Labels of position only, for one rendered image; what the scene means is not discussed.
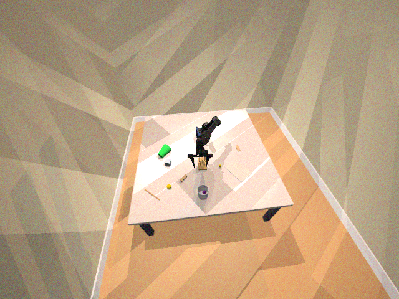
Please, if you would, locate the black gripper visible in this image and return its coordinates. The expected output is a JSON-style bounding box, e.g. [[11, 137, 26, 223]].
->
[[188, 146, 213, 167]]

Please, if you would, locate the grey cylinder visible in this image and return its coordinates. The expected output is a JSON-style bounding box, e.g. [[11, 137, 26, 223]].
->
[[198, 184, 209, 200]]

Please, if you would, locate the green cylinder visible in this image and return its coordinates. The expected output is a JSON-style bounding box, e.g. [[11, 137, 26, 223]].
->
[[158, 144, 171, 158]]

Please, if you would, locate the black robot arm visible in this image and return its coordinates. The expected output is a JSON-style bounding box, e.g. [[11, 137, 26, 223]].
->
[[196, 116, 221, 156]]

